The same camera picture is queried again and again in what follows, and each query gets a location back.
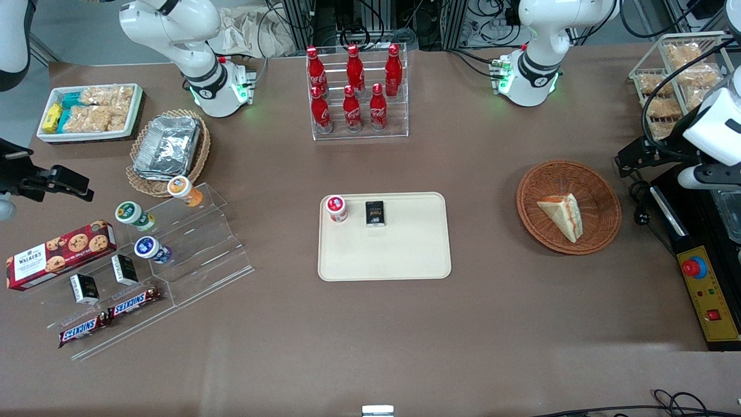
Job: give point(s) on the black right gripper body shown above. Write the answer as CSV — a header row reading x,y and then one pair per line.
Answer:
x,y
13,174

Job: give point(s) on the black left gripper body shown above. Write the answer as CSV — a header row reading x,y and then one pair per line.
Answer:
x,y
666,148

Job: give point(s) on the triangular sandwich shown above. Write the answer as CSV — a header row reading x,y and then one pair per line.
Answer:
x,y
562,215

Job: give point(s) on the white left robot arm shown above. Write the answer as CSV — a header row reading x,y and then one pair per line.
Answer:
x,y
538,69

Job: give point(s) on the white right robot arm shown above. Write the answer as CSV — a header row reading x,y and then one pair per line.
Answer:
x,y
197,58

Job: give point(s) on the brown round wicker basket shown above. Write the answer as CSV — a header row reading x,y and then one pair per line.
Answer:
x,y
599,208

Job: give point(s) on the white rectangular snack tray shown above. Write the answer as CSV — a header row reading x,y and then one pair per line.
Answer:
x,y
136,110

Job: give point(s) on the light woven wicker basket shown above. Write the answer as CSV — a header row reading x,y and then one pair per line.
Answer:
x,y
200,156

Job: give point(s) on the beige plastic tray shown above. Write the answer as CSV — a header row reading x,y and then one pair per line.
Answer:
x,y
399,255

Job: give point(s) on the clear bag fried snack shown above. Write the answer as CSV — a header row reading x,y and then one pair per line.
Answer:
x,y
663,108
683,55
661,130
651,83
694,97
701,75

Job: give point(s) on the teal snack packet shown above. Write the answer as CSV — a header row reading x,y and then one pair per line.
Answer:
x,y
64,120
72,99

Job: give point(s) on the yellow snack packet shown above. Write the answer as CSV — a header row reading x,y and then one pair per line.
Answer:
x,y
52,117

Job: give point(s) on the clear bag rice crackers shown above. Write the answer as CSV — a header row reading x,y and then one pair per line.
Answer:
x,y
92,119
107,95

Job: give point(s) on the green lid yogurt cup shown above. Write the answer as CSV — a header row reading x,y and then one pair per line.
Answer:
x,y
133,215

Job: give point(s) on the red Walkers cookie box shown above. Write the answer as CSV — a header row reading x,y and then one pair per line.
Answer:
x,y
61,255

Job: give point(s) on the black machine base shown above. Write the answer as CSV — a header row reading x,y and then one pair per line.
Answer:
x,y
703,226

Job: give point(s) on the small black snack box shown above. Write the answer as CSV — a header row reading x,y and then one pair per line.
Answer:
x,y
124,269
375,213
84,288

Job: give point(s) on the silver foil container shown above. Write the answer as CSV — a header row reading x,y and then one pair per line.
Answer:
x,y
168,147

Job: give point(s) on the blue lid yogurt cup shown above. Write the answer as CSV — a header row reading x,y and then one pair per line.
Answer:
x,y
151,249

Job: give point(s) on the orange lid yogurt cup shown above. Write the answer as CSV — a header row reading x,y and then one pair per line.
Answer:
x,y
184,190

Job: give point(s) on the red emergency stop button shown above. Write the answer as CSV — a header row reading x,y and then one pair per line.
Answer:
x,y
693,267

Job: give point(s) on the Snickers chocolate bar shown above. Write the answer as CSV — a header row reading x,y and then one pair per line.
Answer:
x,y
133,302
84,328

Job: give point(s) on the clear acrylic step display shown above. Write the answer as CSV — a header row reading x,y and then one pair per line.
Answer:
x,y
202,249

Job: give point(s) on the yellow control panel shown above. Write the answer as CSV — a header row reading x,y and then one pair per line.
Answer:
x,y
718,301

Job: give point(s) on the beige crumpled paper bag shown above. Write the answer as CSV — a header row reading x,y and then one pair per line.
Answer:
x,y
249,32

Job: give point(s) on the clear acrylic bottle rack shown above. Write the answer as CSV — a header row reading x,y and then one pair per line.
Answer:
x,y
399,116

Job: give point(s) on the red cola bottle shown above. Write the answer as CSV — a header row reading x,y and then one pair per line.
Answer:
x,y
352,111
393,70
378,109
321,113
355,68
316,72

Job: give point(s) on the red lid yogurt cup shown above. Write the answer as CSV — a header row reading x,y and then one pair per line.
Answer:
x,y
336,208

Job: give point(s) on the black equipment frame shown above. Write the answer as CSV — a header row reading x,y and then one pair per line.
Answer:
x,y
330,20

